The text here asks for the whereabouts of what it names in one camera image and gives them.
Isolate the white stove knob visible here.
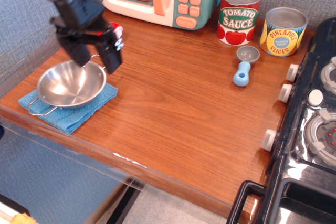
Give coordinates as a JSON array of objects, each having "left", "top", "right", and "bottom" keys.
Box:
[
  {"left": 278, "top": 84, "right": 292, "bottom": 103},
  {"left": 262, "top": 129, "right": 277, "bottom": 152},
  {"left": 286, "top": 64, "right": 300, "bottom": 82}
]

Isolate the white stove knob front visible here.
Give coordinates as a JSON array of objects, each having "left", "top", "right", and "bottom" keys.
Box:
[{"left": 262, "top": 129, "right": 277, "bottom": 152}]

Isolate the grey front stove burner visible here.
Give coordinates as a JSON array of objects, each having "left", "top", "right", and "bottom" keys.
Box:
[{"left": 305, "top": 108, "right": 335, "bottom": 167}]

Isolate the pineapple slices can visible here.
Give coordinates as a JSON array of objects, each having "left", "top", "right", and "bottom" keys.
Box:
[{"left": 259, "top": 7, "right": 308, "bottom": 57}]

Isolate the red white toy sushi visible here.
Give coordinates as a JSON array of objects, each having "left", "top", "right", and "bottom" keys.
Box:
[{"left": 97, "top": 22, "right": 123, "bottom": 39}]

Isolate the grey rear stove burner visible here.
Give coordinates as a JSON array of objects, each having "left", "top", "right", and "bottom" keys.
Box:
[{"left": 320, "top": 57, "right": 336, "bottom": 94}]

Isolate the grey stove burner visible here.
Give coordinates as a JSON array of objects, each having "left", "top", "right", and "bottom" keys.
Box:
[
  {"left": 320, "top": 57, "right": 336, "bottom": 94},
  {"left": 305, "top": 108, "right": 335, "bottom": 167}
]

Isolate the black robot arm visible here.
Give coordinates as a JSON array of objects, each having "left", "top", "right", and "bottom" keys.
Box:
[{"left": 50, "top": 0, "right": 123, "bottom": 74}]

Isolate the yellow object at corner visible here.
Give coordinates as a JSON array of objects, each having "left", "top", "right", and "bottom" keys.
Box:
[{"left": 10, "top": 214, "right": 37, "bottom": 224}]

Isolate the tomato sauce can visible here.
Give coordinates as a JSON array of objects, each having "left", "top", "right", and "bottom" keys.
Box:
[{"left": 217, "top": 0, "right": 261, "bottom": 46}]

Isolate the white stove knob middle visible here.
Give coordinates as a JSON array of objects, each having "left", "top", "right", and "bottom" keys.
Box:
[{"left": 278, "top": 84, "right": 292, "bottom": 103}]

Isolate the white round stove button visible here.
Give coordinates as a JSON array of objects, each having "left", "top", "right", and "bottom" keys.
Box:
[{"left": 308, "top": 89, "right": 323, "bottom": 106}]

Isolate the black oven door handle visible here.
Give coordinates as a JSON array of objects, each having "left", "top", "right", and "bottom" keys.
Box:
[{"left": 227, "top": 180, "right": 266, "bottom": 223}]

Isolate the white stove knob rear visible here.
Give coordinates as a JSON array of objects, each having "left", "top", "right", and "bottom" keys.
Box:
[{"left": 286, "top": 64, "right": 300, "bottom": 82}]

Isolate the blue folded towel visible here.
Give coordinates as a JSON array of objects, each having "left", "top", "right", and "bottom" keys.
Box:
[{"left": 18, "top": 84, "right": 118, "bottom": 134}]

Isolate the black toy stove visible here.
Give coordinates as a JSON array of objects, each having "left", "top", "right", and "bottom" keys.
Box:
[{"left": 252, "top": 18, "right": 335, "bottom": 223}]

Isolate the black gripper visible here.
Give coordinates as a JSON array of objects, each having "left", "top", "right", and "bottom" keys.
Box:
[{"left": 50, "top": 0, "right": 124, "bottom": 74}]

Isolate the blue grey measuring scoop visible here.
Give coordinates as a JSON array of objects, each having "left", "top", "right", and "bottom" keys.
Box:
[{"left": 233, "top": 46, "right": 260, "bottom": 87}]

